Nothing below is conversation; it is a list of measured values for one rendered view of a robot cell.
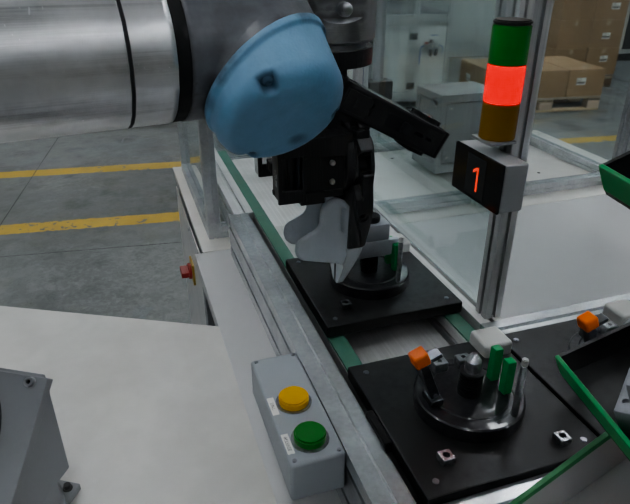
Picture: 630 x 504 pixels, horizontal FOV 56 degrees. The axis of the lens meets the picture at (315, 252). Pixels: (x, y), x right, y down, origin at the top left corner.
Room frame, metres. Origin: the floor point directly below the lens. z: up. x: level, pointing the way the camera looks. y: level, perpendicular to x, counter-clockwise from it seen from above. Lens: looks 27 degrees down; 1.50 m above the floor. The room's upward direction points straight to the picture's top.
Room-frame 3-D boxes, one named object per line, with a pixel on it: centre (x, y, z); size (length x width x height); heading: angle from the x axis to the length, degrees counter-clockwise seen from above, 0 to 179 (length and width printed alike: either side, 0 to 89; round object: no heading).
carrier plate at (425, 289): (0.92, -0.10, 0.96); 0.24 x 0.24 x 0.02; 18
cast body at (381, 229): (0.92, -0.10, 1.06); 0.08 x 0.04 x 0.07; 108
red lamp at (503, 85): (0.82, -0.25, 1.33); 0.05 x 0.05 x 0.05
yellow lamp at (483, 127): (0.82, -0.25, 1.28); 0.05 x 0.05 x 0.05
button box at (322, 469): (0.61, 0.03, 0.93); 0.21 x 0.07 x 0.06; 18
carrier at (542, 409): (0.60, -0.20, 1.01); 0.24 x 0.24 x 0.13; 18
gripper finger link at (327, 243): (0.47, -0.01, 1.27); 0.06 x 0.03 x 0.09; 108
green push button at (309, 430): (0.55, 0.01, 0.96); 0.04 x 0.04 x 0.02
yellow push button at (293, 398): (0.61, 0.03, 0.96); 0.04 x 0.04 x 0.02
